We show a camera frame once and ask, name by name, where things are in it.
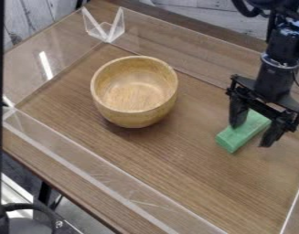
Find clear acrylic corner bracket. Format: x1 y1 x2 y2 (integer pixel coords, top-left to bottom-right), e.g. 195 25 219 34
80 7 124 43

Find black table leg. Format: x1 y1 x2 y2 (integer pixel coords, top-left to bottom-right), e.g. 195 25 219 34
37 182 52 205

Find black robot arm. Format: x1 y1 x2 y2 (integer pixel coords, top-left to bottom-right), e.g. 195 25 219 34
225 0 299 147

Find black cable loop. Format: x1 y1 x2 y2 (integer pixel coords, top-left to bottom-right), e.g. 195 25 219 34
1 202 61 234

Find clear acrylic front barrier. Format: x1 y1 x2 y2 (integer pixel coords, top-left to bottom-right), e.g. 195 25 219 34
2 97 227 234

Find green rectangular block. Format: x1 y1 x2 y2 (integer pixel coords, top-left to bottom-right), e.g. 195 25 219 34
215 110 271 154

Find light wooden bowl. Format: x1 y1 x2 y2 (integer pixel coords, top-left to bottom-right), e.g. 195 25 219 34
90 56 177 128

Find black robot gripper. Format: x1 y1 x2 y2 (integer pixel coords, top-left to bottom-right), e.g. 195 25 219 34
225 53 299 147

